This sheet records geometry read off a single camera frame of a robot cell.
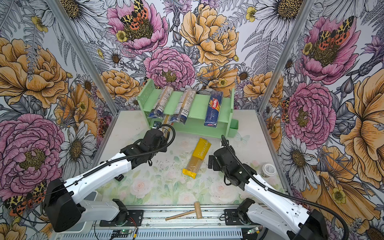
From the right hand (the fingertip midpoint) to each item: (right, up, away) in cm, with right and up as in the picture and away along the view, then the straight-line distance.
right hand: (218, 163), depth 80 cm
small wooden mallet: (-11, -23, -4) cm, 25 cm away
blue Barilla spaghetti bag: (-2, +28, 0) cm, 28 cm away
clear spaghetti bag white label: (-20, +26, 0) cm, 33 cm away
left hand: (-30, +11, +2) cm, 32 cm away
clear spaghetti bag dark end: (-31, +31, +3) cm, 44 cm away
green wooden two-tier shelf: (-7, +26, +2) cm, 27 cm away
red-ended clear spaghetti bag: (-28, +23, +3) cm, 36 cm away
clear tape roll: (+28, -5, +4) cm, 29 cm away
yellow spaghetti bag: (-11, -1, +14) cm, 18 cm away
